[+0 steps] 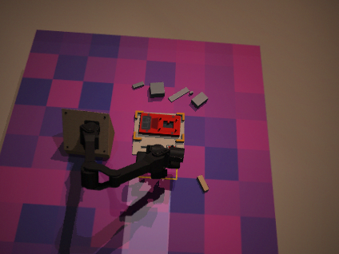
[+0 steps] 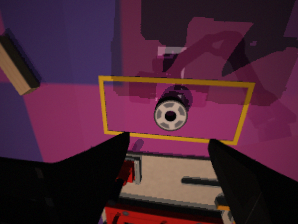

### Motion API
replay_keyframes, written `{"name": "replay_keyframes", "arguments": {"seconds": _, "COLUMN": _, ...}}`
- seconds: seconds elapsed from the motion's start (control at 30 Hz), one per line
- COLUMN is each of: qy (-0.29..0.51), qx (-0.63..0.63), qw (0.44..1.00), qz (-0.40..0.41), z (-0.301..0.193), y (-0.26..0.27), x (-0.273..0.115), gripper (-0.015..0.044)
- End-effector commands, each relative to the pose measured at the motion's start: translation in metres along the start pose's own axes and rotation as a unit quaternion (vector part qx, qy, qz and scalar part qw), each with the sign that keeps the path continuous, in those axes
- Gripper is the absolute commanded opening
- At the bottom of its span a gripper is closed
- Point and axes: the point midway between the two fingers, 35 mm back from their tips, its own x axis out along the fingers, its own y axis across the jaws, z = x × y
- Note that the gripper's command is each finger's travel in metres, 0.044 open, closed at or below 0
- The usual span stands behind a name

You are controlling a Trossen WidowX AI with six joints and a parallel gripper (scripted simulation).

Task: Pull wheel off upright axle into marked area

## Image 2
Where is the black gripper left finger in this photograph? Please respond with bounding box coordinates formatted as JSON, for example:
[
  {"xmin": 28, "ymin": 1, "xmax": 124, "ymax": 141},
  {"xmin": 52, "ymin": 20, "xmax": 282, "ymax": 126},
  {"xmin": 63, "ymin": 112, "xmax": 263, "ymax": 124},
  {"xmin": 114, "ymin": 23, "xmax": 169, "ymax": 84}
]
[{"xmin": 0, "ymin": 132, "xmax": 130, "ymax": 224}]

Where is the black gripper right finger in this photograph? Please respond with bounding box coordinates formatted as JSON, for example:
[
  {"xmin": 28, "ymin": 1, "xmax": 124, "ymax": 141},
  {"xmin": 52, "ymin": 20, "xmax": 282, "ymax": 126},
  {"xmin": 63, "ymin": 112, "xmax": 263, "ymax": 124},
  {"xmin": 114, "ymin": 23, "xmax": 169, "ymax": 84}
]
[{"xmin": 208, "ymin": 139, "xmax": 298, "ymax": 224}]

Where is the yellow rectangular outline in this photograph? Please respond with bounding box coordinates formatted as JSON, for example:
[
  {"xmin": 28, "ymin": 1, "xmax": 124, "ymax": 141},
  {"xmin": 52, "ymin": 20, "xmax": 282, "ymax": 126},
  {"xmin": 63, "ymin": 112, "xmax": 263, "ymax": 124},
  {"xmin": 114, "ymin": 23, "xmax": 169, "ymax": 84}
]
[{"xmin": 98, "ymin": 75, "xmax": 256, "ymax": 145}]

